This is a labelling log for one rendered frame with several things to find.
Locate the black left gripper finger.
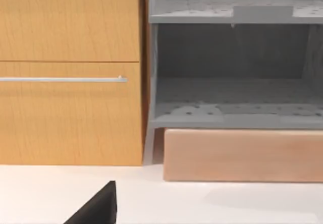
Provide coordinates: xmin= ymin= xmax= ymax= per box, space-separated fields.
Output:
xmin=63 ymin=180 xmax=118 ymax=224

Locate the wooden cupboard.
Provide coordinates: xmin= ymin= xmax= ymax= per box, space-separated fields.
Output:
xmin=0 ymin=0 xmax=155 ymax=166

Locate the plain wooden drawer front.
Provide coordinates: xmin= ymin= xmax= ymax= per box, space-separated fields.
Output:
xmin=0 ymin=0 xmax=141 ymax=63

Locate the grey pierced shelf unit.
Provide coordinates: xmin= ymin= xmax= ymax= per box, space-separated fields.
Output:
xmin=147 ymin=0 xmax=323 ymax=164

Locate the wooden drawer front with handle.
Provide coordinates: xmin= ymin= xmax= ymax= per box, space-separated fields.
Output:
xmin=0 ymin=61 xmax=144 ymax=166

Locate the long metal handle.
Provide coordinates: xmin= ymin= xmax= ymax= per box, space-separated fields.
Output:
xmin=0 ymin=75 xmax=128 ymax=83

